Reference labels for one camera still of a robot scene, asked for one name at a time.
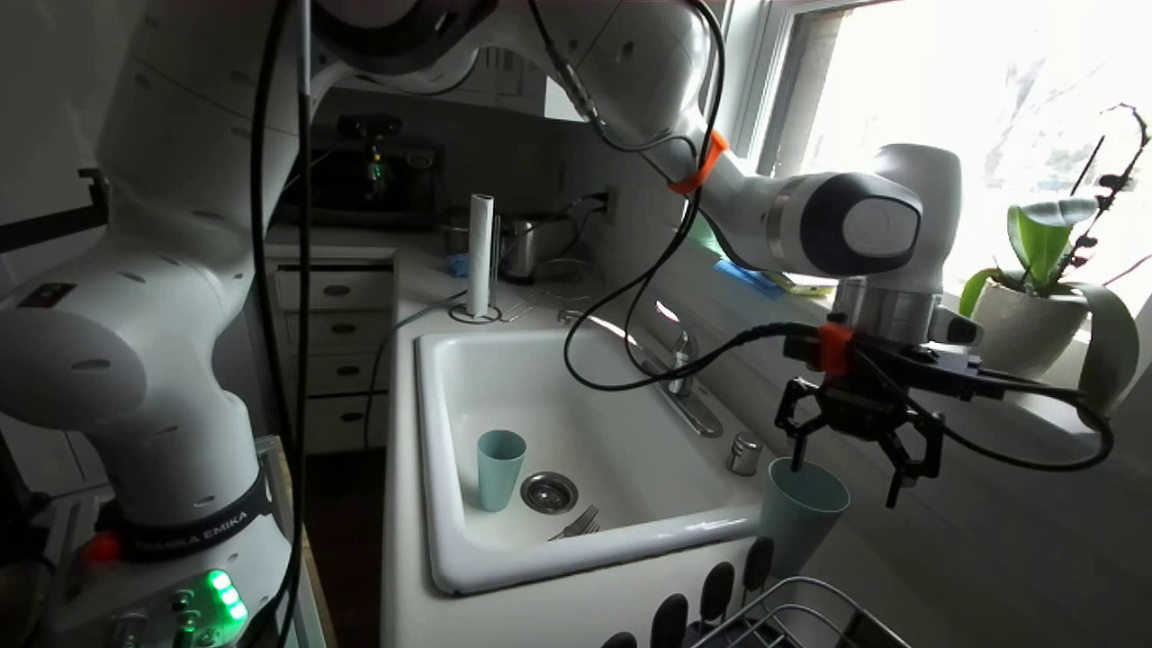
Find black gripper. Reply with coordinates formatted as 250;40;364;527
772;348;949;510

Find chrome sink faucet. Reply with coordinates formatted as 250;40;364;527
555;302;731;443

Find chrome sink knob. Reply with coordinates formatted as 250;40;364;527
725;428;767;484

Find white kitchen sink basin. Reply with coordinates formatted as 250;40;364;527
411;323;834;601

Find metal sink drain strainer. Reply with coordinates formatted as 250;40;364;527
517;469;582;517

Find potted orchid plant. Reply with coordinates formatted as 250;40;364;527
954;100;1152;434

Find white tray with oval holes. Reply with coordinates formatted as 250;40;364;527
591;536;785;648

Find green soap pump bottle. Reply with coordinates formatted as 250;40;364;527
689;211;736;266

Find silver metal fork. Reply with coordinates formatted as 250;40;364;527
551;503;604;544

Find white framed window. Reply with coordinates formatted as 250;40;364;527
726;0;1152;305

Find steel canister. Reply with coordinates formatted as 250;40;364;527
496;211;543;287

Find white drawer cabinet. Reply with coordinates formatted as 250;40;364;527
262;235;403;460

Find orange cable strap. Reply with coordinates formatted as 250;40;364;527
816;320;859;378
671;126;736;203

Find wire dish rack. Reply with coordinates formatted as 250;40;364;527
689;572;913;648

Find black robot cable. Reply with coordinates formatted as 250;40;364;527
527;0;1117;476
240;0;319;648

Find thin grey cable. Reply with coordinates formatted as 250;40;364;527
358;286;477;418

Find black metal bracket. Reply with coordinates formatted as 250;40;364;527
0;167;117;257

